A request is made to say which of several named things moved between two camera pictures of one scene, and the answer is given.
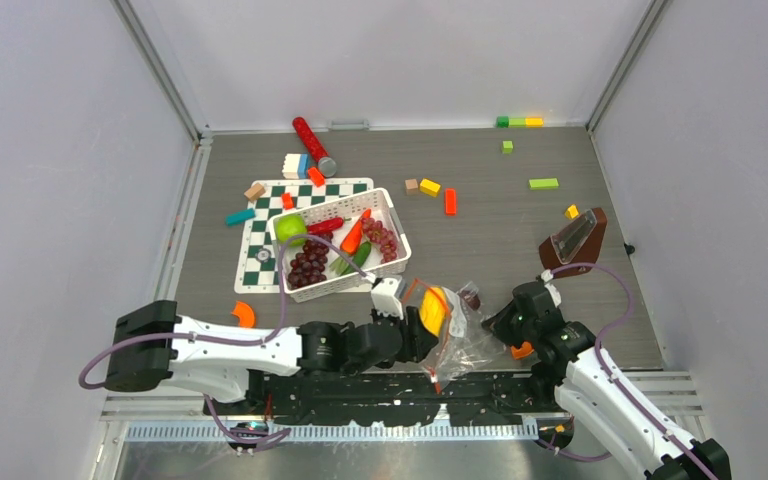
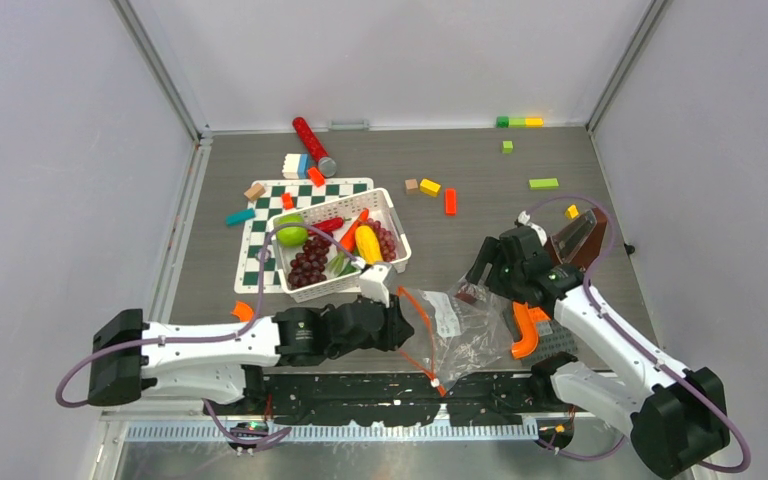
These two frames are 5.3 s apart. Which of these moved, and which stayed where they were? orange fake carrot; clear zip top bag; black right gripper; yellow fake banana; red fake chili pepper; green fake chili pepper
Moved: black right gripper; yellow fake banana
Stayed: clear zip top bag; green fake chili pepper; red fake chili pepper; orange fake carrot
